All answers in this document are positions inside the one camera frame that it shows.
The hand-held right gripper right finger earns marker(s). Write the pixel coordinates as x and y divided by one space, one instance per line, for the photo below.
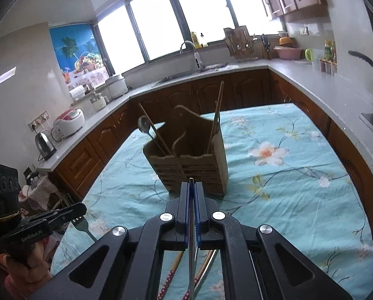
199 200

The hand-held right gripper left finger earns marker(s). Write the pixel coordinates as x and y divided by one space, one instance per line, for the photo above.
187 200

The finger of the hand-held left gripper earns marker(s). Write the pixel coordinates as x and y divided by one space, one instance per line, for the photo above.
67 222
64 210

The wooden utensil holder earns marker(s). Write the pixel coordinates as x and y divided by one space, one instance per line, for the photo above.
192 162

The metal chopstick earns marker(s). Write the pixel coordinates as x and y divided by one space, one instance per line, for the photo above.
206 272
191 256

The metal spoon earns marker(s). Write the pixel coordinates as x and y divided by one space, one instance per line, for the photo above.
144 123

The person's left hand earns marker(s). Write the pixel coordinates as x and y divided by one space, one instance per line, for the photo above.
27 268

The grey lace cloth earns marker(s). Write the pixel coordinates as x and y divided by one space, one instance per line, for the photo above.
42 193

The steel electric kettle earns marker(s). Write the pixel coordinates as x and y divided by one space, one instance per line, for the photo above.
45 145

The wooden lower cabinets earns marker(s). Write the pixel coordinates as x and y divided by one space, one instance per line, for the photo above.
92 150

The red patterned wooden chopstick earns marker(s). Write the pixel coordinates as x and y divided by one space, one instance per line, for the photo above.
200 275
170 275

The floral teal tablecloth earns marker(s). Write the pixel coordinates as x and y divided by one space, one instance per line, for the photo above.
283 178

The red and white rice cooker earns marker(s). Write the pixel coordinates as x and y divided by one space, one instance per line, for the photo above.
69 123

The paper towel roll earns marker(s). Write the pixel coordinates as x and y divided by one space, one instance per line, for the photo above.
77 93

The steel kitchen sink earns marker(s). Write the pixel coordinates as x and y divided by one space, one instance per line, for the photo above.
186 73

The large white rice cooker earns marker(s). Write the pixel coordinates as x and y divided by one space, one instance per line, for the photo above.
117 87

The chrome kitchen faucet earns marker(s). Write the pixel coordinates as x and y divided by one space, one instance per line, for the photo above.
197 57

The clear soap bottle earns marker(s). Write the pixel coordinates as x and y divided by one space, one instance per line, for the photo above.
203 41

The yellow bottle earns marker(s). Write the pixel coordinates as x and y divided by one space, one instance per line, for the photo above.
194 40

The wooden cutting board rack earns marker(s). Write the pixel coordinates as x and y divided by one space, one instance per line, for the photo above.
239 43

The knife block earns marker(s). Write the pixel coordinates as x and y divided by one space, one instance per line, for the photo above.
265 48

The grey kitchen countertop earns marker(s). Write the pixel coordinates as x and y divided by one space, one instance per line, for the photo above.
324 90

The pink basin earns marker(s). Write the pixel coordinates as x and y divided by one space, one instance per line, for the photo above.
287 53

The kitchen window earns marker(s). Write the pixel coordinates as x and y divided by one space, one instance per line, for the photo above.
161 22

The yellow bowl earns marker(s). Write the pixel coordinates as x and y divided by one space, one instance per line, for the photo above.
286 41

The spice jar rack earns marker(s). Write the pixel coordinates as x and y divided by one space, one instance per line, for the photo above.
327 67

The sauce bottles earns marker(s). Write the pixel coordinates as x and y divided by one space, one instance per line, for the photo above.
330 50

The wide wall outlet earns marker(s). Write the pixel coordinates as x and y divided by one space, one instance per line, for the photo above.
38 120

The fruit print wall poster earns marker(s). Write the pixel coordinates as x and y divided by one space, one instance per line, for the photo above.
75 53

